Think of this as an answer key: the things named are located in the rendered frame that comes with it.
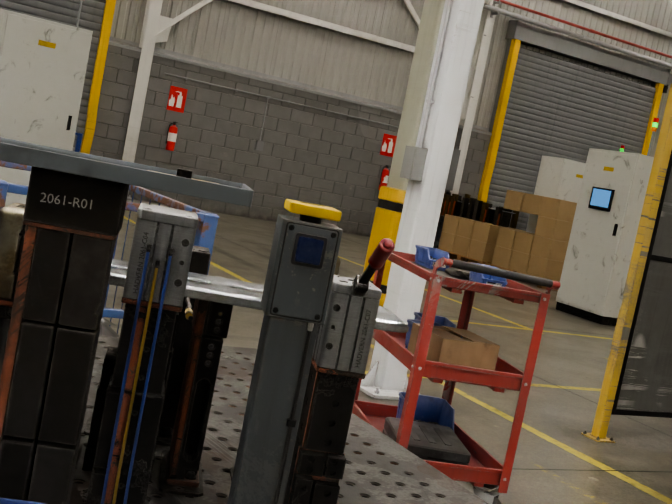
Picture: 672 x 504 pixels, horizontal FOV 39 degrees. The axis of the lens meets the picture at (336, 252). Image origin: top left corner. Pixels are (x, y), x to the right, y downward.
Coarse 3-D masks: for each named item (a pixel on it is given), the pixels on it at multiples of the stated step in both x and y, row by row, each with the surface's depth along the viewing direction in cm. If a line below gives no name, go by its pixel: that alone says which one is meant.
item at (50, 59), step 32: (0, 32) 863; (32, 32) 877; (64, 32) 890; (0, 64) 868; (32, 64) 881; (64, 64) 895; (0, 96) 873; (32, 96) 886; (64, 96) 900; (0, 128) 878; (32, 128) 892; (64, 128) 906
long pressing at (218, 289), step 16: (112, 272) 132; (192, 272) 149; (192, 288) 133; (208, 288) 134; (224, 288) 140; (240, 288) 145; (256, 288) 146; (240, 304) 134; (256, 304) 134; (384, 320) 138; (400, 320) 145
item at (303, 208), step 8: (288, 200) 109; (288, 208) 107; (296, 208) 106; (304, 208) 106; (312, 208) 107; (320, 208) 107; (328, 208) 108; (304, 216) 109; (312, 216) 107; (320, 216) 107; (328, 216) 107; (336, 216) 107
